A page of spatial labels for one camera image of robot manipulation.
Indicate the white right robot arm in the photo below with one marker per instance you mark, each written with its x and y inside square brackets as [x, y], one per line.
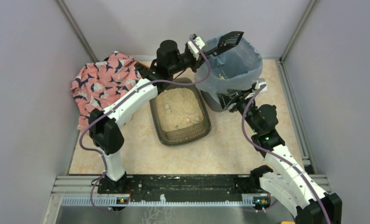
[283, 177]

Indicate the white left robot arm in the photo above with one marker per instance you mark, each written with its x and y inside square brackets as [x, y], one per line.
[104, 127]

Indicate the dark green litter box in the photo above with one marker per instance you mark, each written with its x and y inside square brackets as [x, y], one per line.
[180, 115]

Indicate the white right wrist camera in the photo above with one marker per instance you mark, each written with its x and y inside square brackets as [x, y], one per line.
[260, 84]

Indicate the blue plastic bin liner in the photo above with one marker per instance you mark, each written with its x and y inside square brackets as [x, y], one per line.
[235, 69]

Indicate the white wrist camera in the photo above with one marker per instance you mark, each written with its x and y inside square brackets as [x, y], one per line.
[195, 45]
[260, 84]

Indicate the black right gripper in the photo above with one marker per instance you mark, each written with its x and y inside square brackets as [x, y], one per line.
[232, 101]

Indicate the pink patterned cloth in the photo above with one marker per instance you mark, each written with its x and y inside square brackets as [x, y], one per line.
[100, 84]

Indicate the wooden tray box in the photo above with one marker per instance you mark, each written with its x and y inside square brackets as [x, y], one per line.
[141, 68]

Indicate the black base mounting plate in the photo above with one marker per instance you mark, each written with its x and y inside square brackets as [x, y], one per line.
[184, 188]

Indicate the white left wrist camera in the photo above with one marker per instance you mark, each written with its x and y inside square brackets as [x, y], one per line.
[195, 45]

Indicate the aluminium frame rail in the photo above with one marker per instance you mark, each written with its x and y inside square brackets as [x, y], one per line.
[81, 190]

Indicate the black litter scoop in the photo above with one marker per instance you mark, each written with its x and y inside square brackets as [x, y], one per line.
[226, 42]

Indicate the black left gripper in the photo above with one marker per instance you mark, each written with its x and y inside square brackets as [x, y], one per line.
[205, 51]

